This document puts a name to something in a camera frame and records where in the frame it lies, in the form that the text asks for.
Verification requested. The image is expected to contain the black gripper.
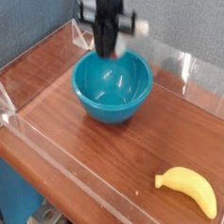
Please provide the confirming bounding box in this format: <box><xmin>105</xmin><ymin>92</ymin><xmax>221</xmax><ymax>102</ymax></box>
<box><xmin>78</xmin><ymin>0</ymin><xmax>137</xmax><ymax>59</ymax></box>

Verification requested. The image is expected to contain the blue bowl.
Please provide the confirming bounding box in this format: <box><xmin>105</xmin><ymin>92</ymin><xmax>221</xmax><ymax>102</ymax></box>
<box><xmin>71</xmin><ymin>51</ymin><xmax>153</xmax><ymax>124</ymax></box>

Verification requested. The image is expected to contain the brown white toy mushroom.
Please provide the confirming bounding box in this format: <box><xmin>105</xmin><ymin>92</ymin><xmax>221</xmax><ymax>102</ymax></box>
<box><xmin>111</xmin><ymin>19</ymin><xmax>149</xmax><ymax>60</ymax></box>

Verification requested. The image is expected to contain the clear acrylic barrier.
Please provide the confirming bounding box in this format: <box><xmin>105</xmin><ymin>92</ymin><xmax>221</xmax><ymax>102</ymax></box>
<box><xmin>0</xmin><ymin>21</ymin><xmax>224</xmax><ymax>224</ymax></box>

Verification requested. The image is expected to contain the yellow toy banana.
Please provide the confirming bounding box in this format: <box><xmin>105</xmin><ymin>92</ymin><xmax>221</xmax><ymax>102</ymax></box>
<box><xmin>154</xmin><ymin>166</ymin><xmax>217</xmax><ymax>219</ymax></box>

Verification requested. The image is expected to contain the grey metal bracket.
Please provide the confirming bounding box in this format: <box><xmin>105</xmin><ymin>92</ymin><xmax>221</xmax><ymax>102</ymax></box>
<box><xmin>26</xmin><ymin>200</ymin><xmax>68</xmax><ymax>224</ymax></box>

